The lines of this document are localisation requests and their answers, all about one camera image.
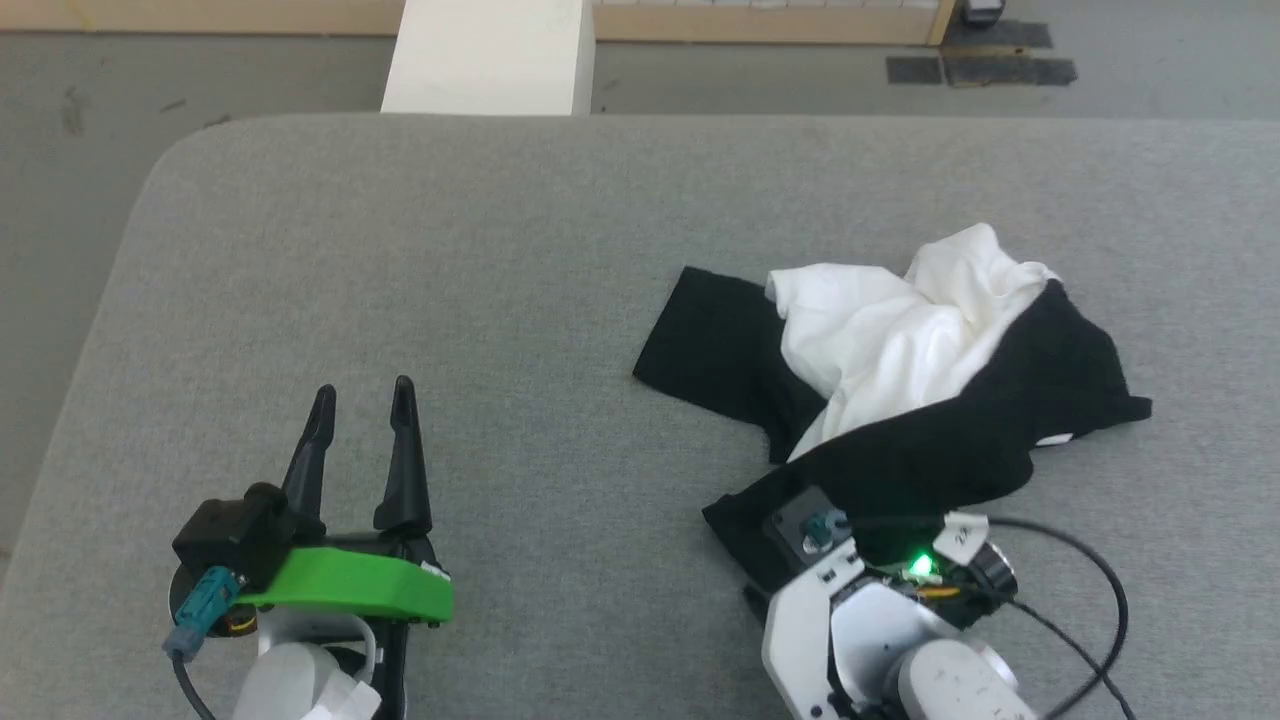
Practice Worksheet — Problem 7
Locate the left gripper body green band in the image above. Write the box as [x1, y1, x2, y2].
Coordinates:
[235, 520, 454, 627]

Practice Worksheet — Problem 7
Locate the grey fabric sofa cushion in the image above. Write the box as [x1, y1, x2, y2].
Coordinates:
[0, 112, 1280, 720]

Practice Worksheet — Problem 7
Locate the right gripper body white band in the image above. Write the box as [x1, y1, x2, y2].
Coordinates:
[762, 515, 1017, 720]

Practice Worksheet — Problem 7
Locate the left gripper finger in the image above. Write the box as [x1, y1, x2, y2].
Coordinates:
[282, 384, 338, 522]
[374, 376, 434, 532]

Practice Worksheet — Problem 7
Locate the black cable with teal plug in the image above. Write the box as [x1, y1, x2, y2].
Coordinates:
[163, 566, 247, 720]

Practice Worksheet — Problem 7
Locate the white rectangular box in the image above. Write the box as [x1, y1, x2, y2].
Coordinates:
[380, 0, 597, 117]

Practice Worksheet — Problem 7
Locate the black and white t-shirt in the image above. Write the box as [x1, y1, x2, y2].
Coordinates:
[632, 222, 1153, 601]

